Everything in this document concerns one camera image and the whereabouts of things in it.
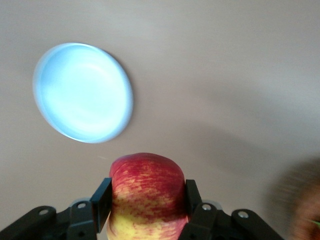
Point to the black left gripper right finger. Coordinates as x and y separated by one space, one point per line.
215 222

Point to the brown woven wicker basket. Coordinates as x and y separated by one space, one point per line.
297 200

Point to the red yellow apple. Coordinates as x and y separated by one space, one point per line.
147 195

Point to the light blue plate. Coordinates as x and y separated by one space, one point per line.
83 92

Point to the brown table cloth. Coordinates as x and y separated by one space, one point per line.
225 75

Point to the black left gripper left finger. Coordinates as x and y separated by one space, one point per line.
80 220

